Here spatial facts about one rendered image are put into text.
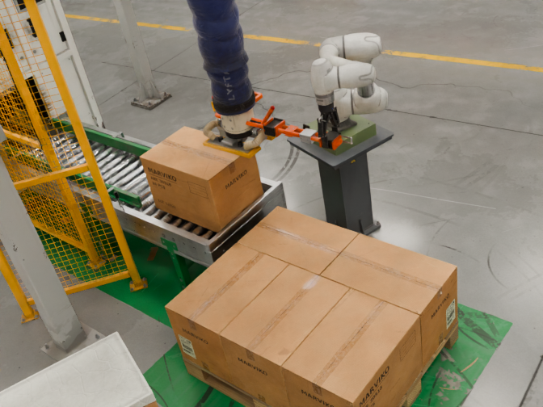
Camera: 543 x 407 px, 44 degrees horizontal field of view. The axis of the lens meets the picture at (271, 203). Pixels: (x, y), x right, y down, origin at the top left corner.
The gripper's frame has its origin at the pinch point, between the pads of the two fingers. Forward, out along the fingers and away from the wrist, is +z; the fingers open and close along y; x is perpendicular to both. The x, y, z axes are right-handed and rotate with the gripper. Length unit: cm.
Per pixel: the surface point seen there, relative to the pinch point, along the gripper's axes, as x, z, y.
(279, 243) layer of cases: -38, 73, 11
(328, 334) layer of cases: 26, 73, 55
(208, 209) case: -80, 55, 21
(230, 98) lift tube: -53, -18, 10
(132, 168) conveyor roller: -189, 74, -9
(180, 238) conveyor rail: -94, 71, 36
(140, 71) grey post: -352, 91, -159
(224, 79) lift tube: -54, -28, 10
